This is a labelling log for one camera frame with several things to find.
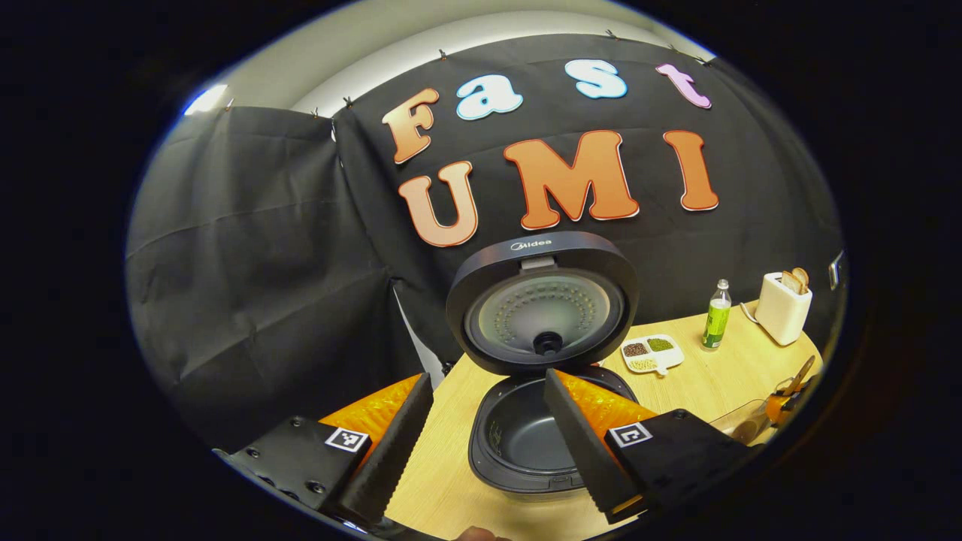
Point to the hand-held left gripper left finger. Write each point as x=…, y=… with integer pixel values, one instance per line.
x=391, y=458

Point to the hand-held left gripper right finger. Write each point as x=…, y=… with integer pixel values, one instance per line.
x=582, y=451

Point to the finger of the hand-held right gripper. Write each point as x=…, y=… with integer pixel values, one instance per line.
x=778, y=409

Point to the clear chopstick holder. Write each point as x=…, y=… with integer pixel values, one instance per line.
x=740, y=421

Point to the black rice cooker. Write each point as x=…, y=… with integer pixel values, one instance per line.
x=481, y=300

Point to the toast slice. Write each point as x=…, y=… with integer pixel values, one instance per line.
x=789, y=282
x=803, y=278

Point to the white toaster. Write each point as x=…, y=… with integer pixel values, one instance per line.
x=782, y=315

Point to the green drink bottle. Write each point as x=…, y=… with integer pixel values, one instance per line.
x=716, y=323

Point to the white divided grain dish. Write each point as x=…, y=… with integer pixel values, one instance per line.
x=650, y=353

